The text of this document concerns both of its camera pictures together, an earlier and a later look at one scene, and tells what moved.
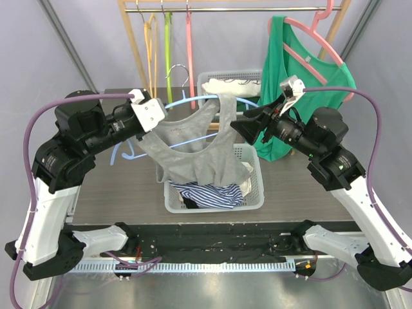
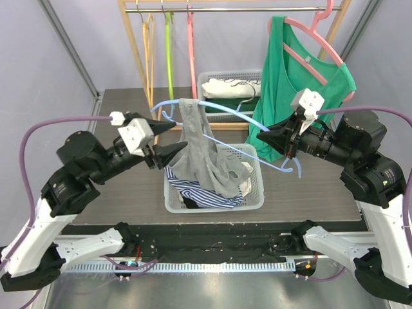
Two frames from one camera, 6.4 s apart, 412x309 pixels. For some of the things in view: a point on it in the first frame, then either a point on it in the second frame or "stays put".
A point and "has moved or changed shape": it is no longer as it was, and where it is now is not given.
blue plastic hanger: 185,97 → 238,112
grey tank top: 202,148 has moved or changed shape
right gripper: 267,121 → 290,138
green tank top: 302,70 stays put
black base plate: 215,243 stays put
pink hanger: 315,23 stays put
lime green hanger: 168,16 stays put
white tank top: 246,187 stays put
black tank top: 190,203 stays put
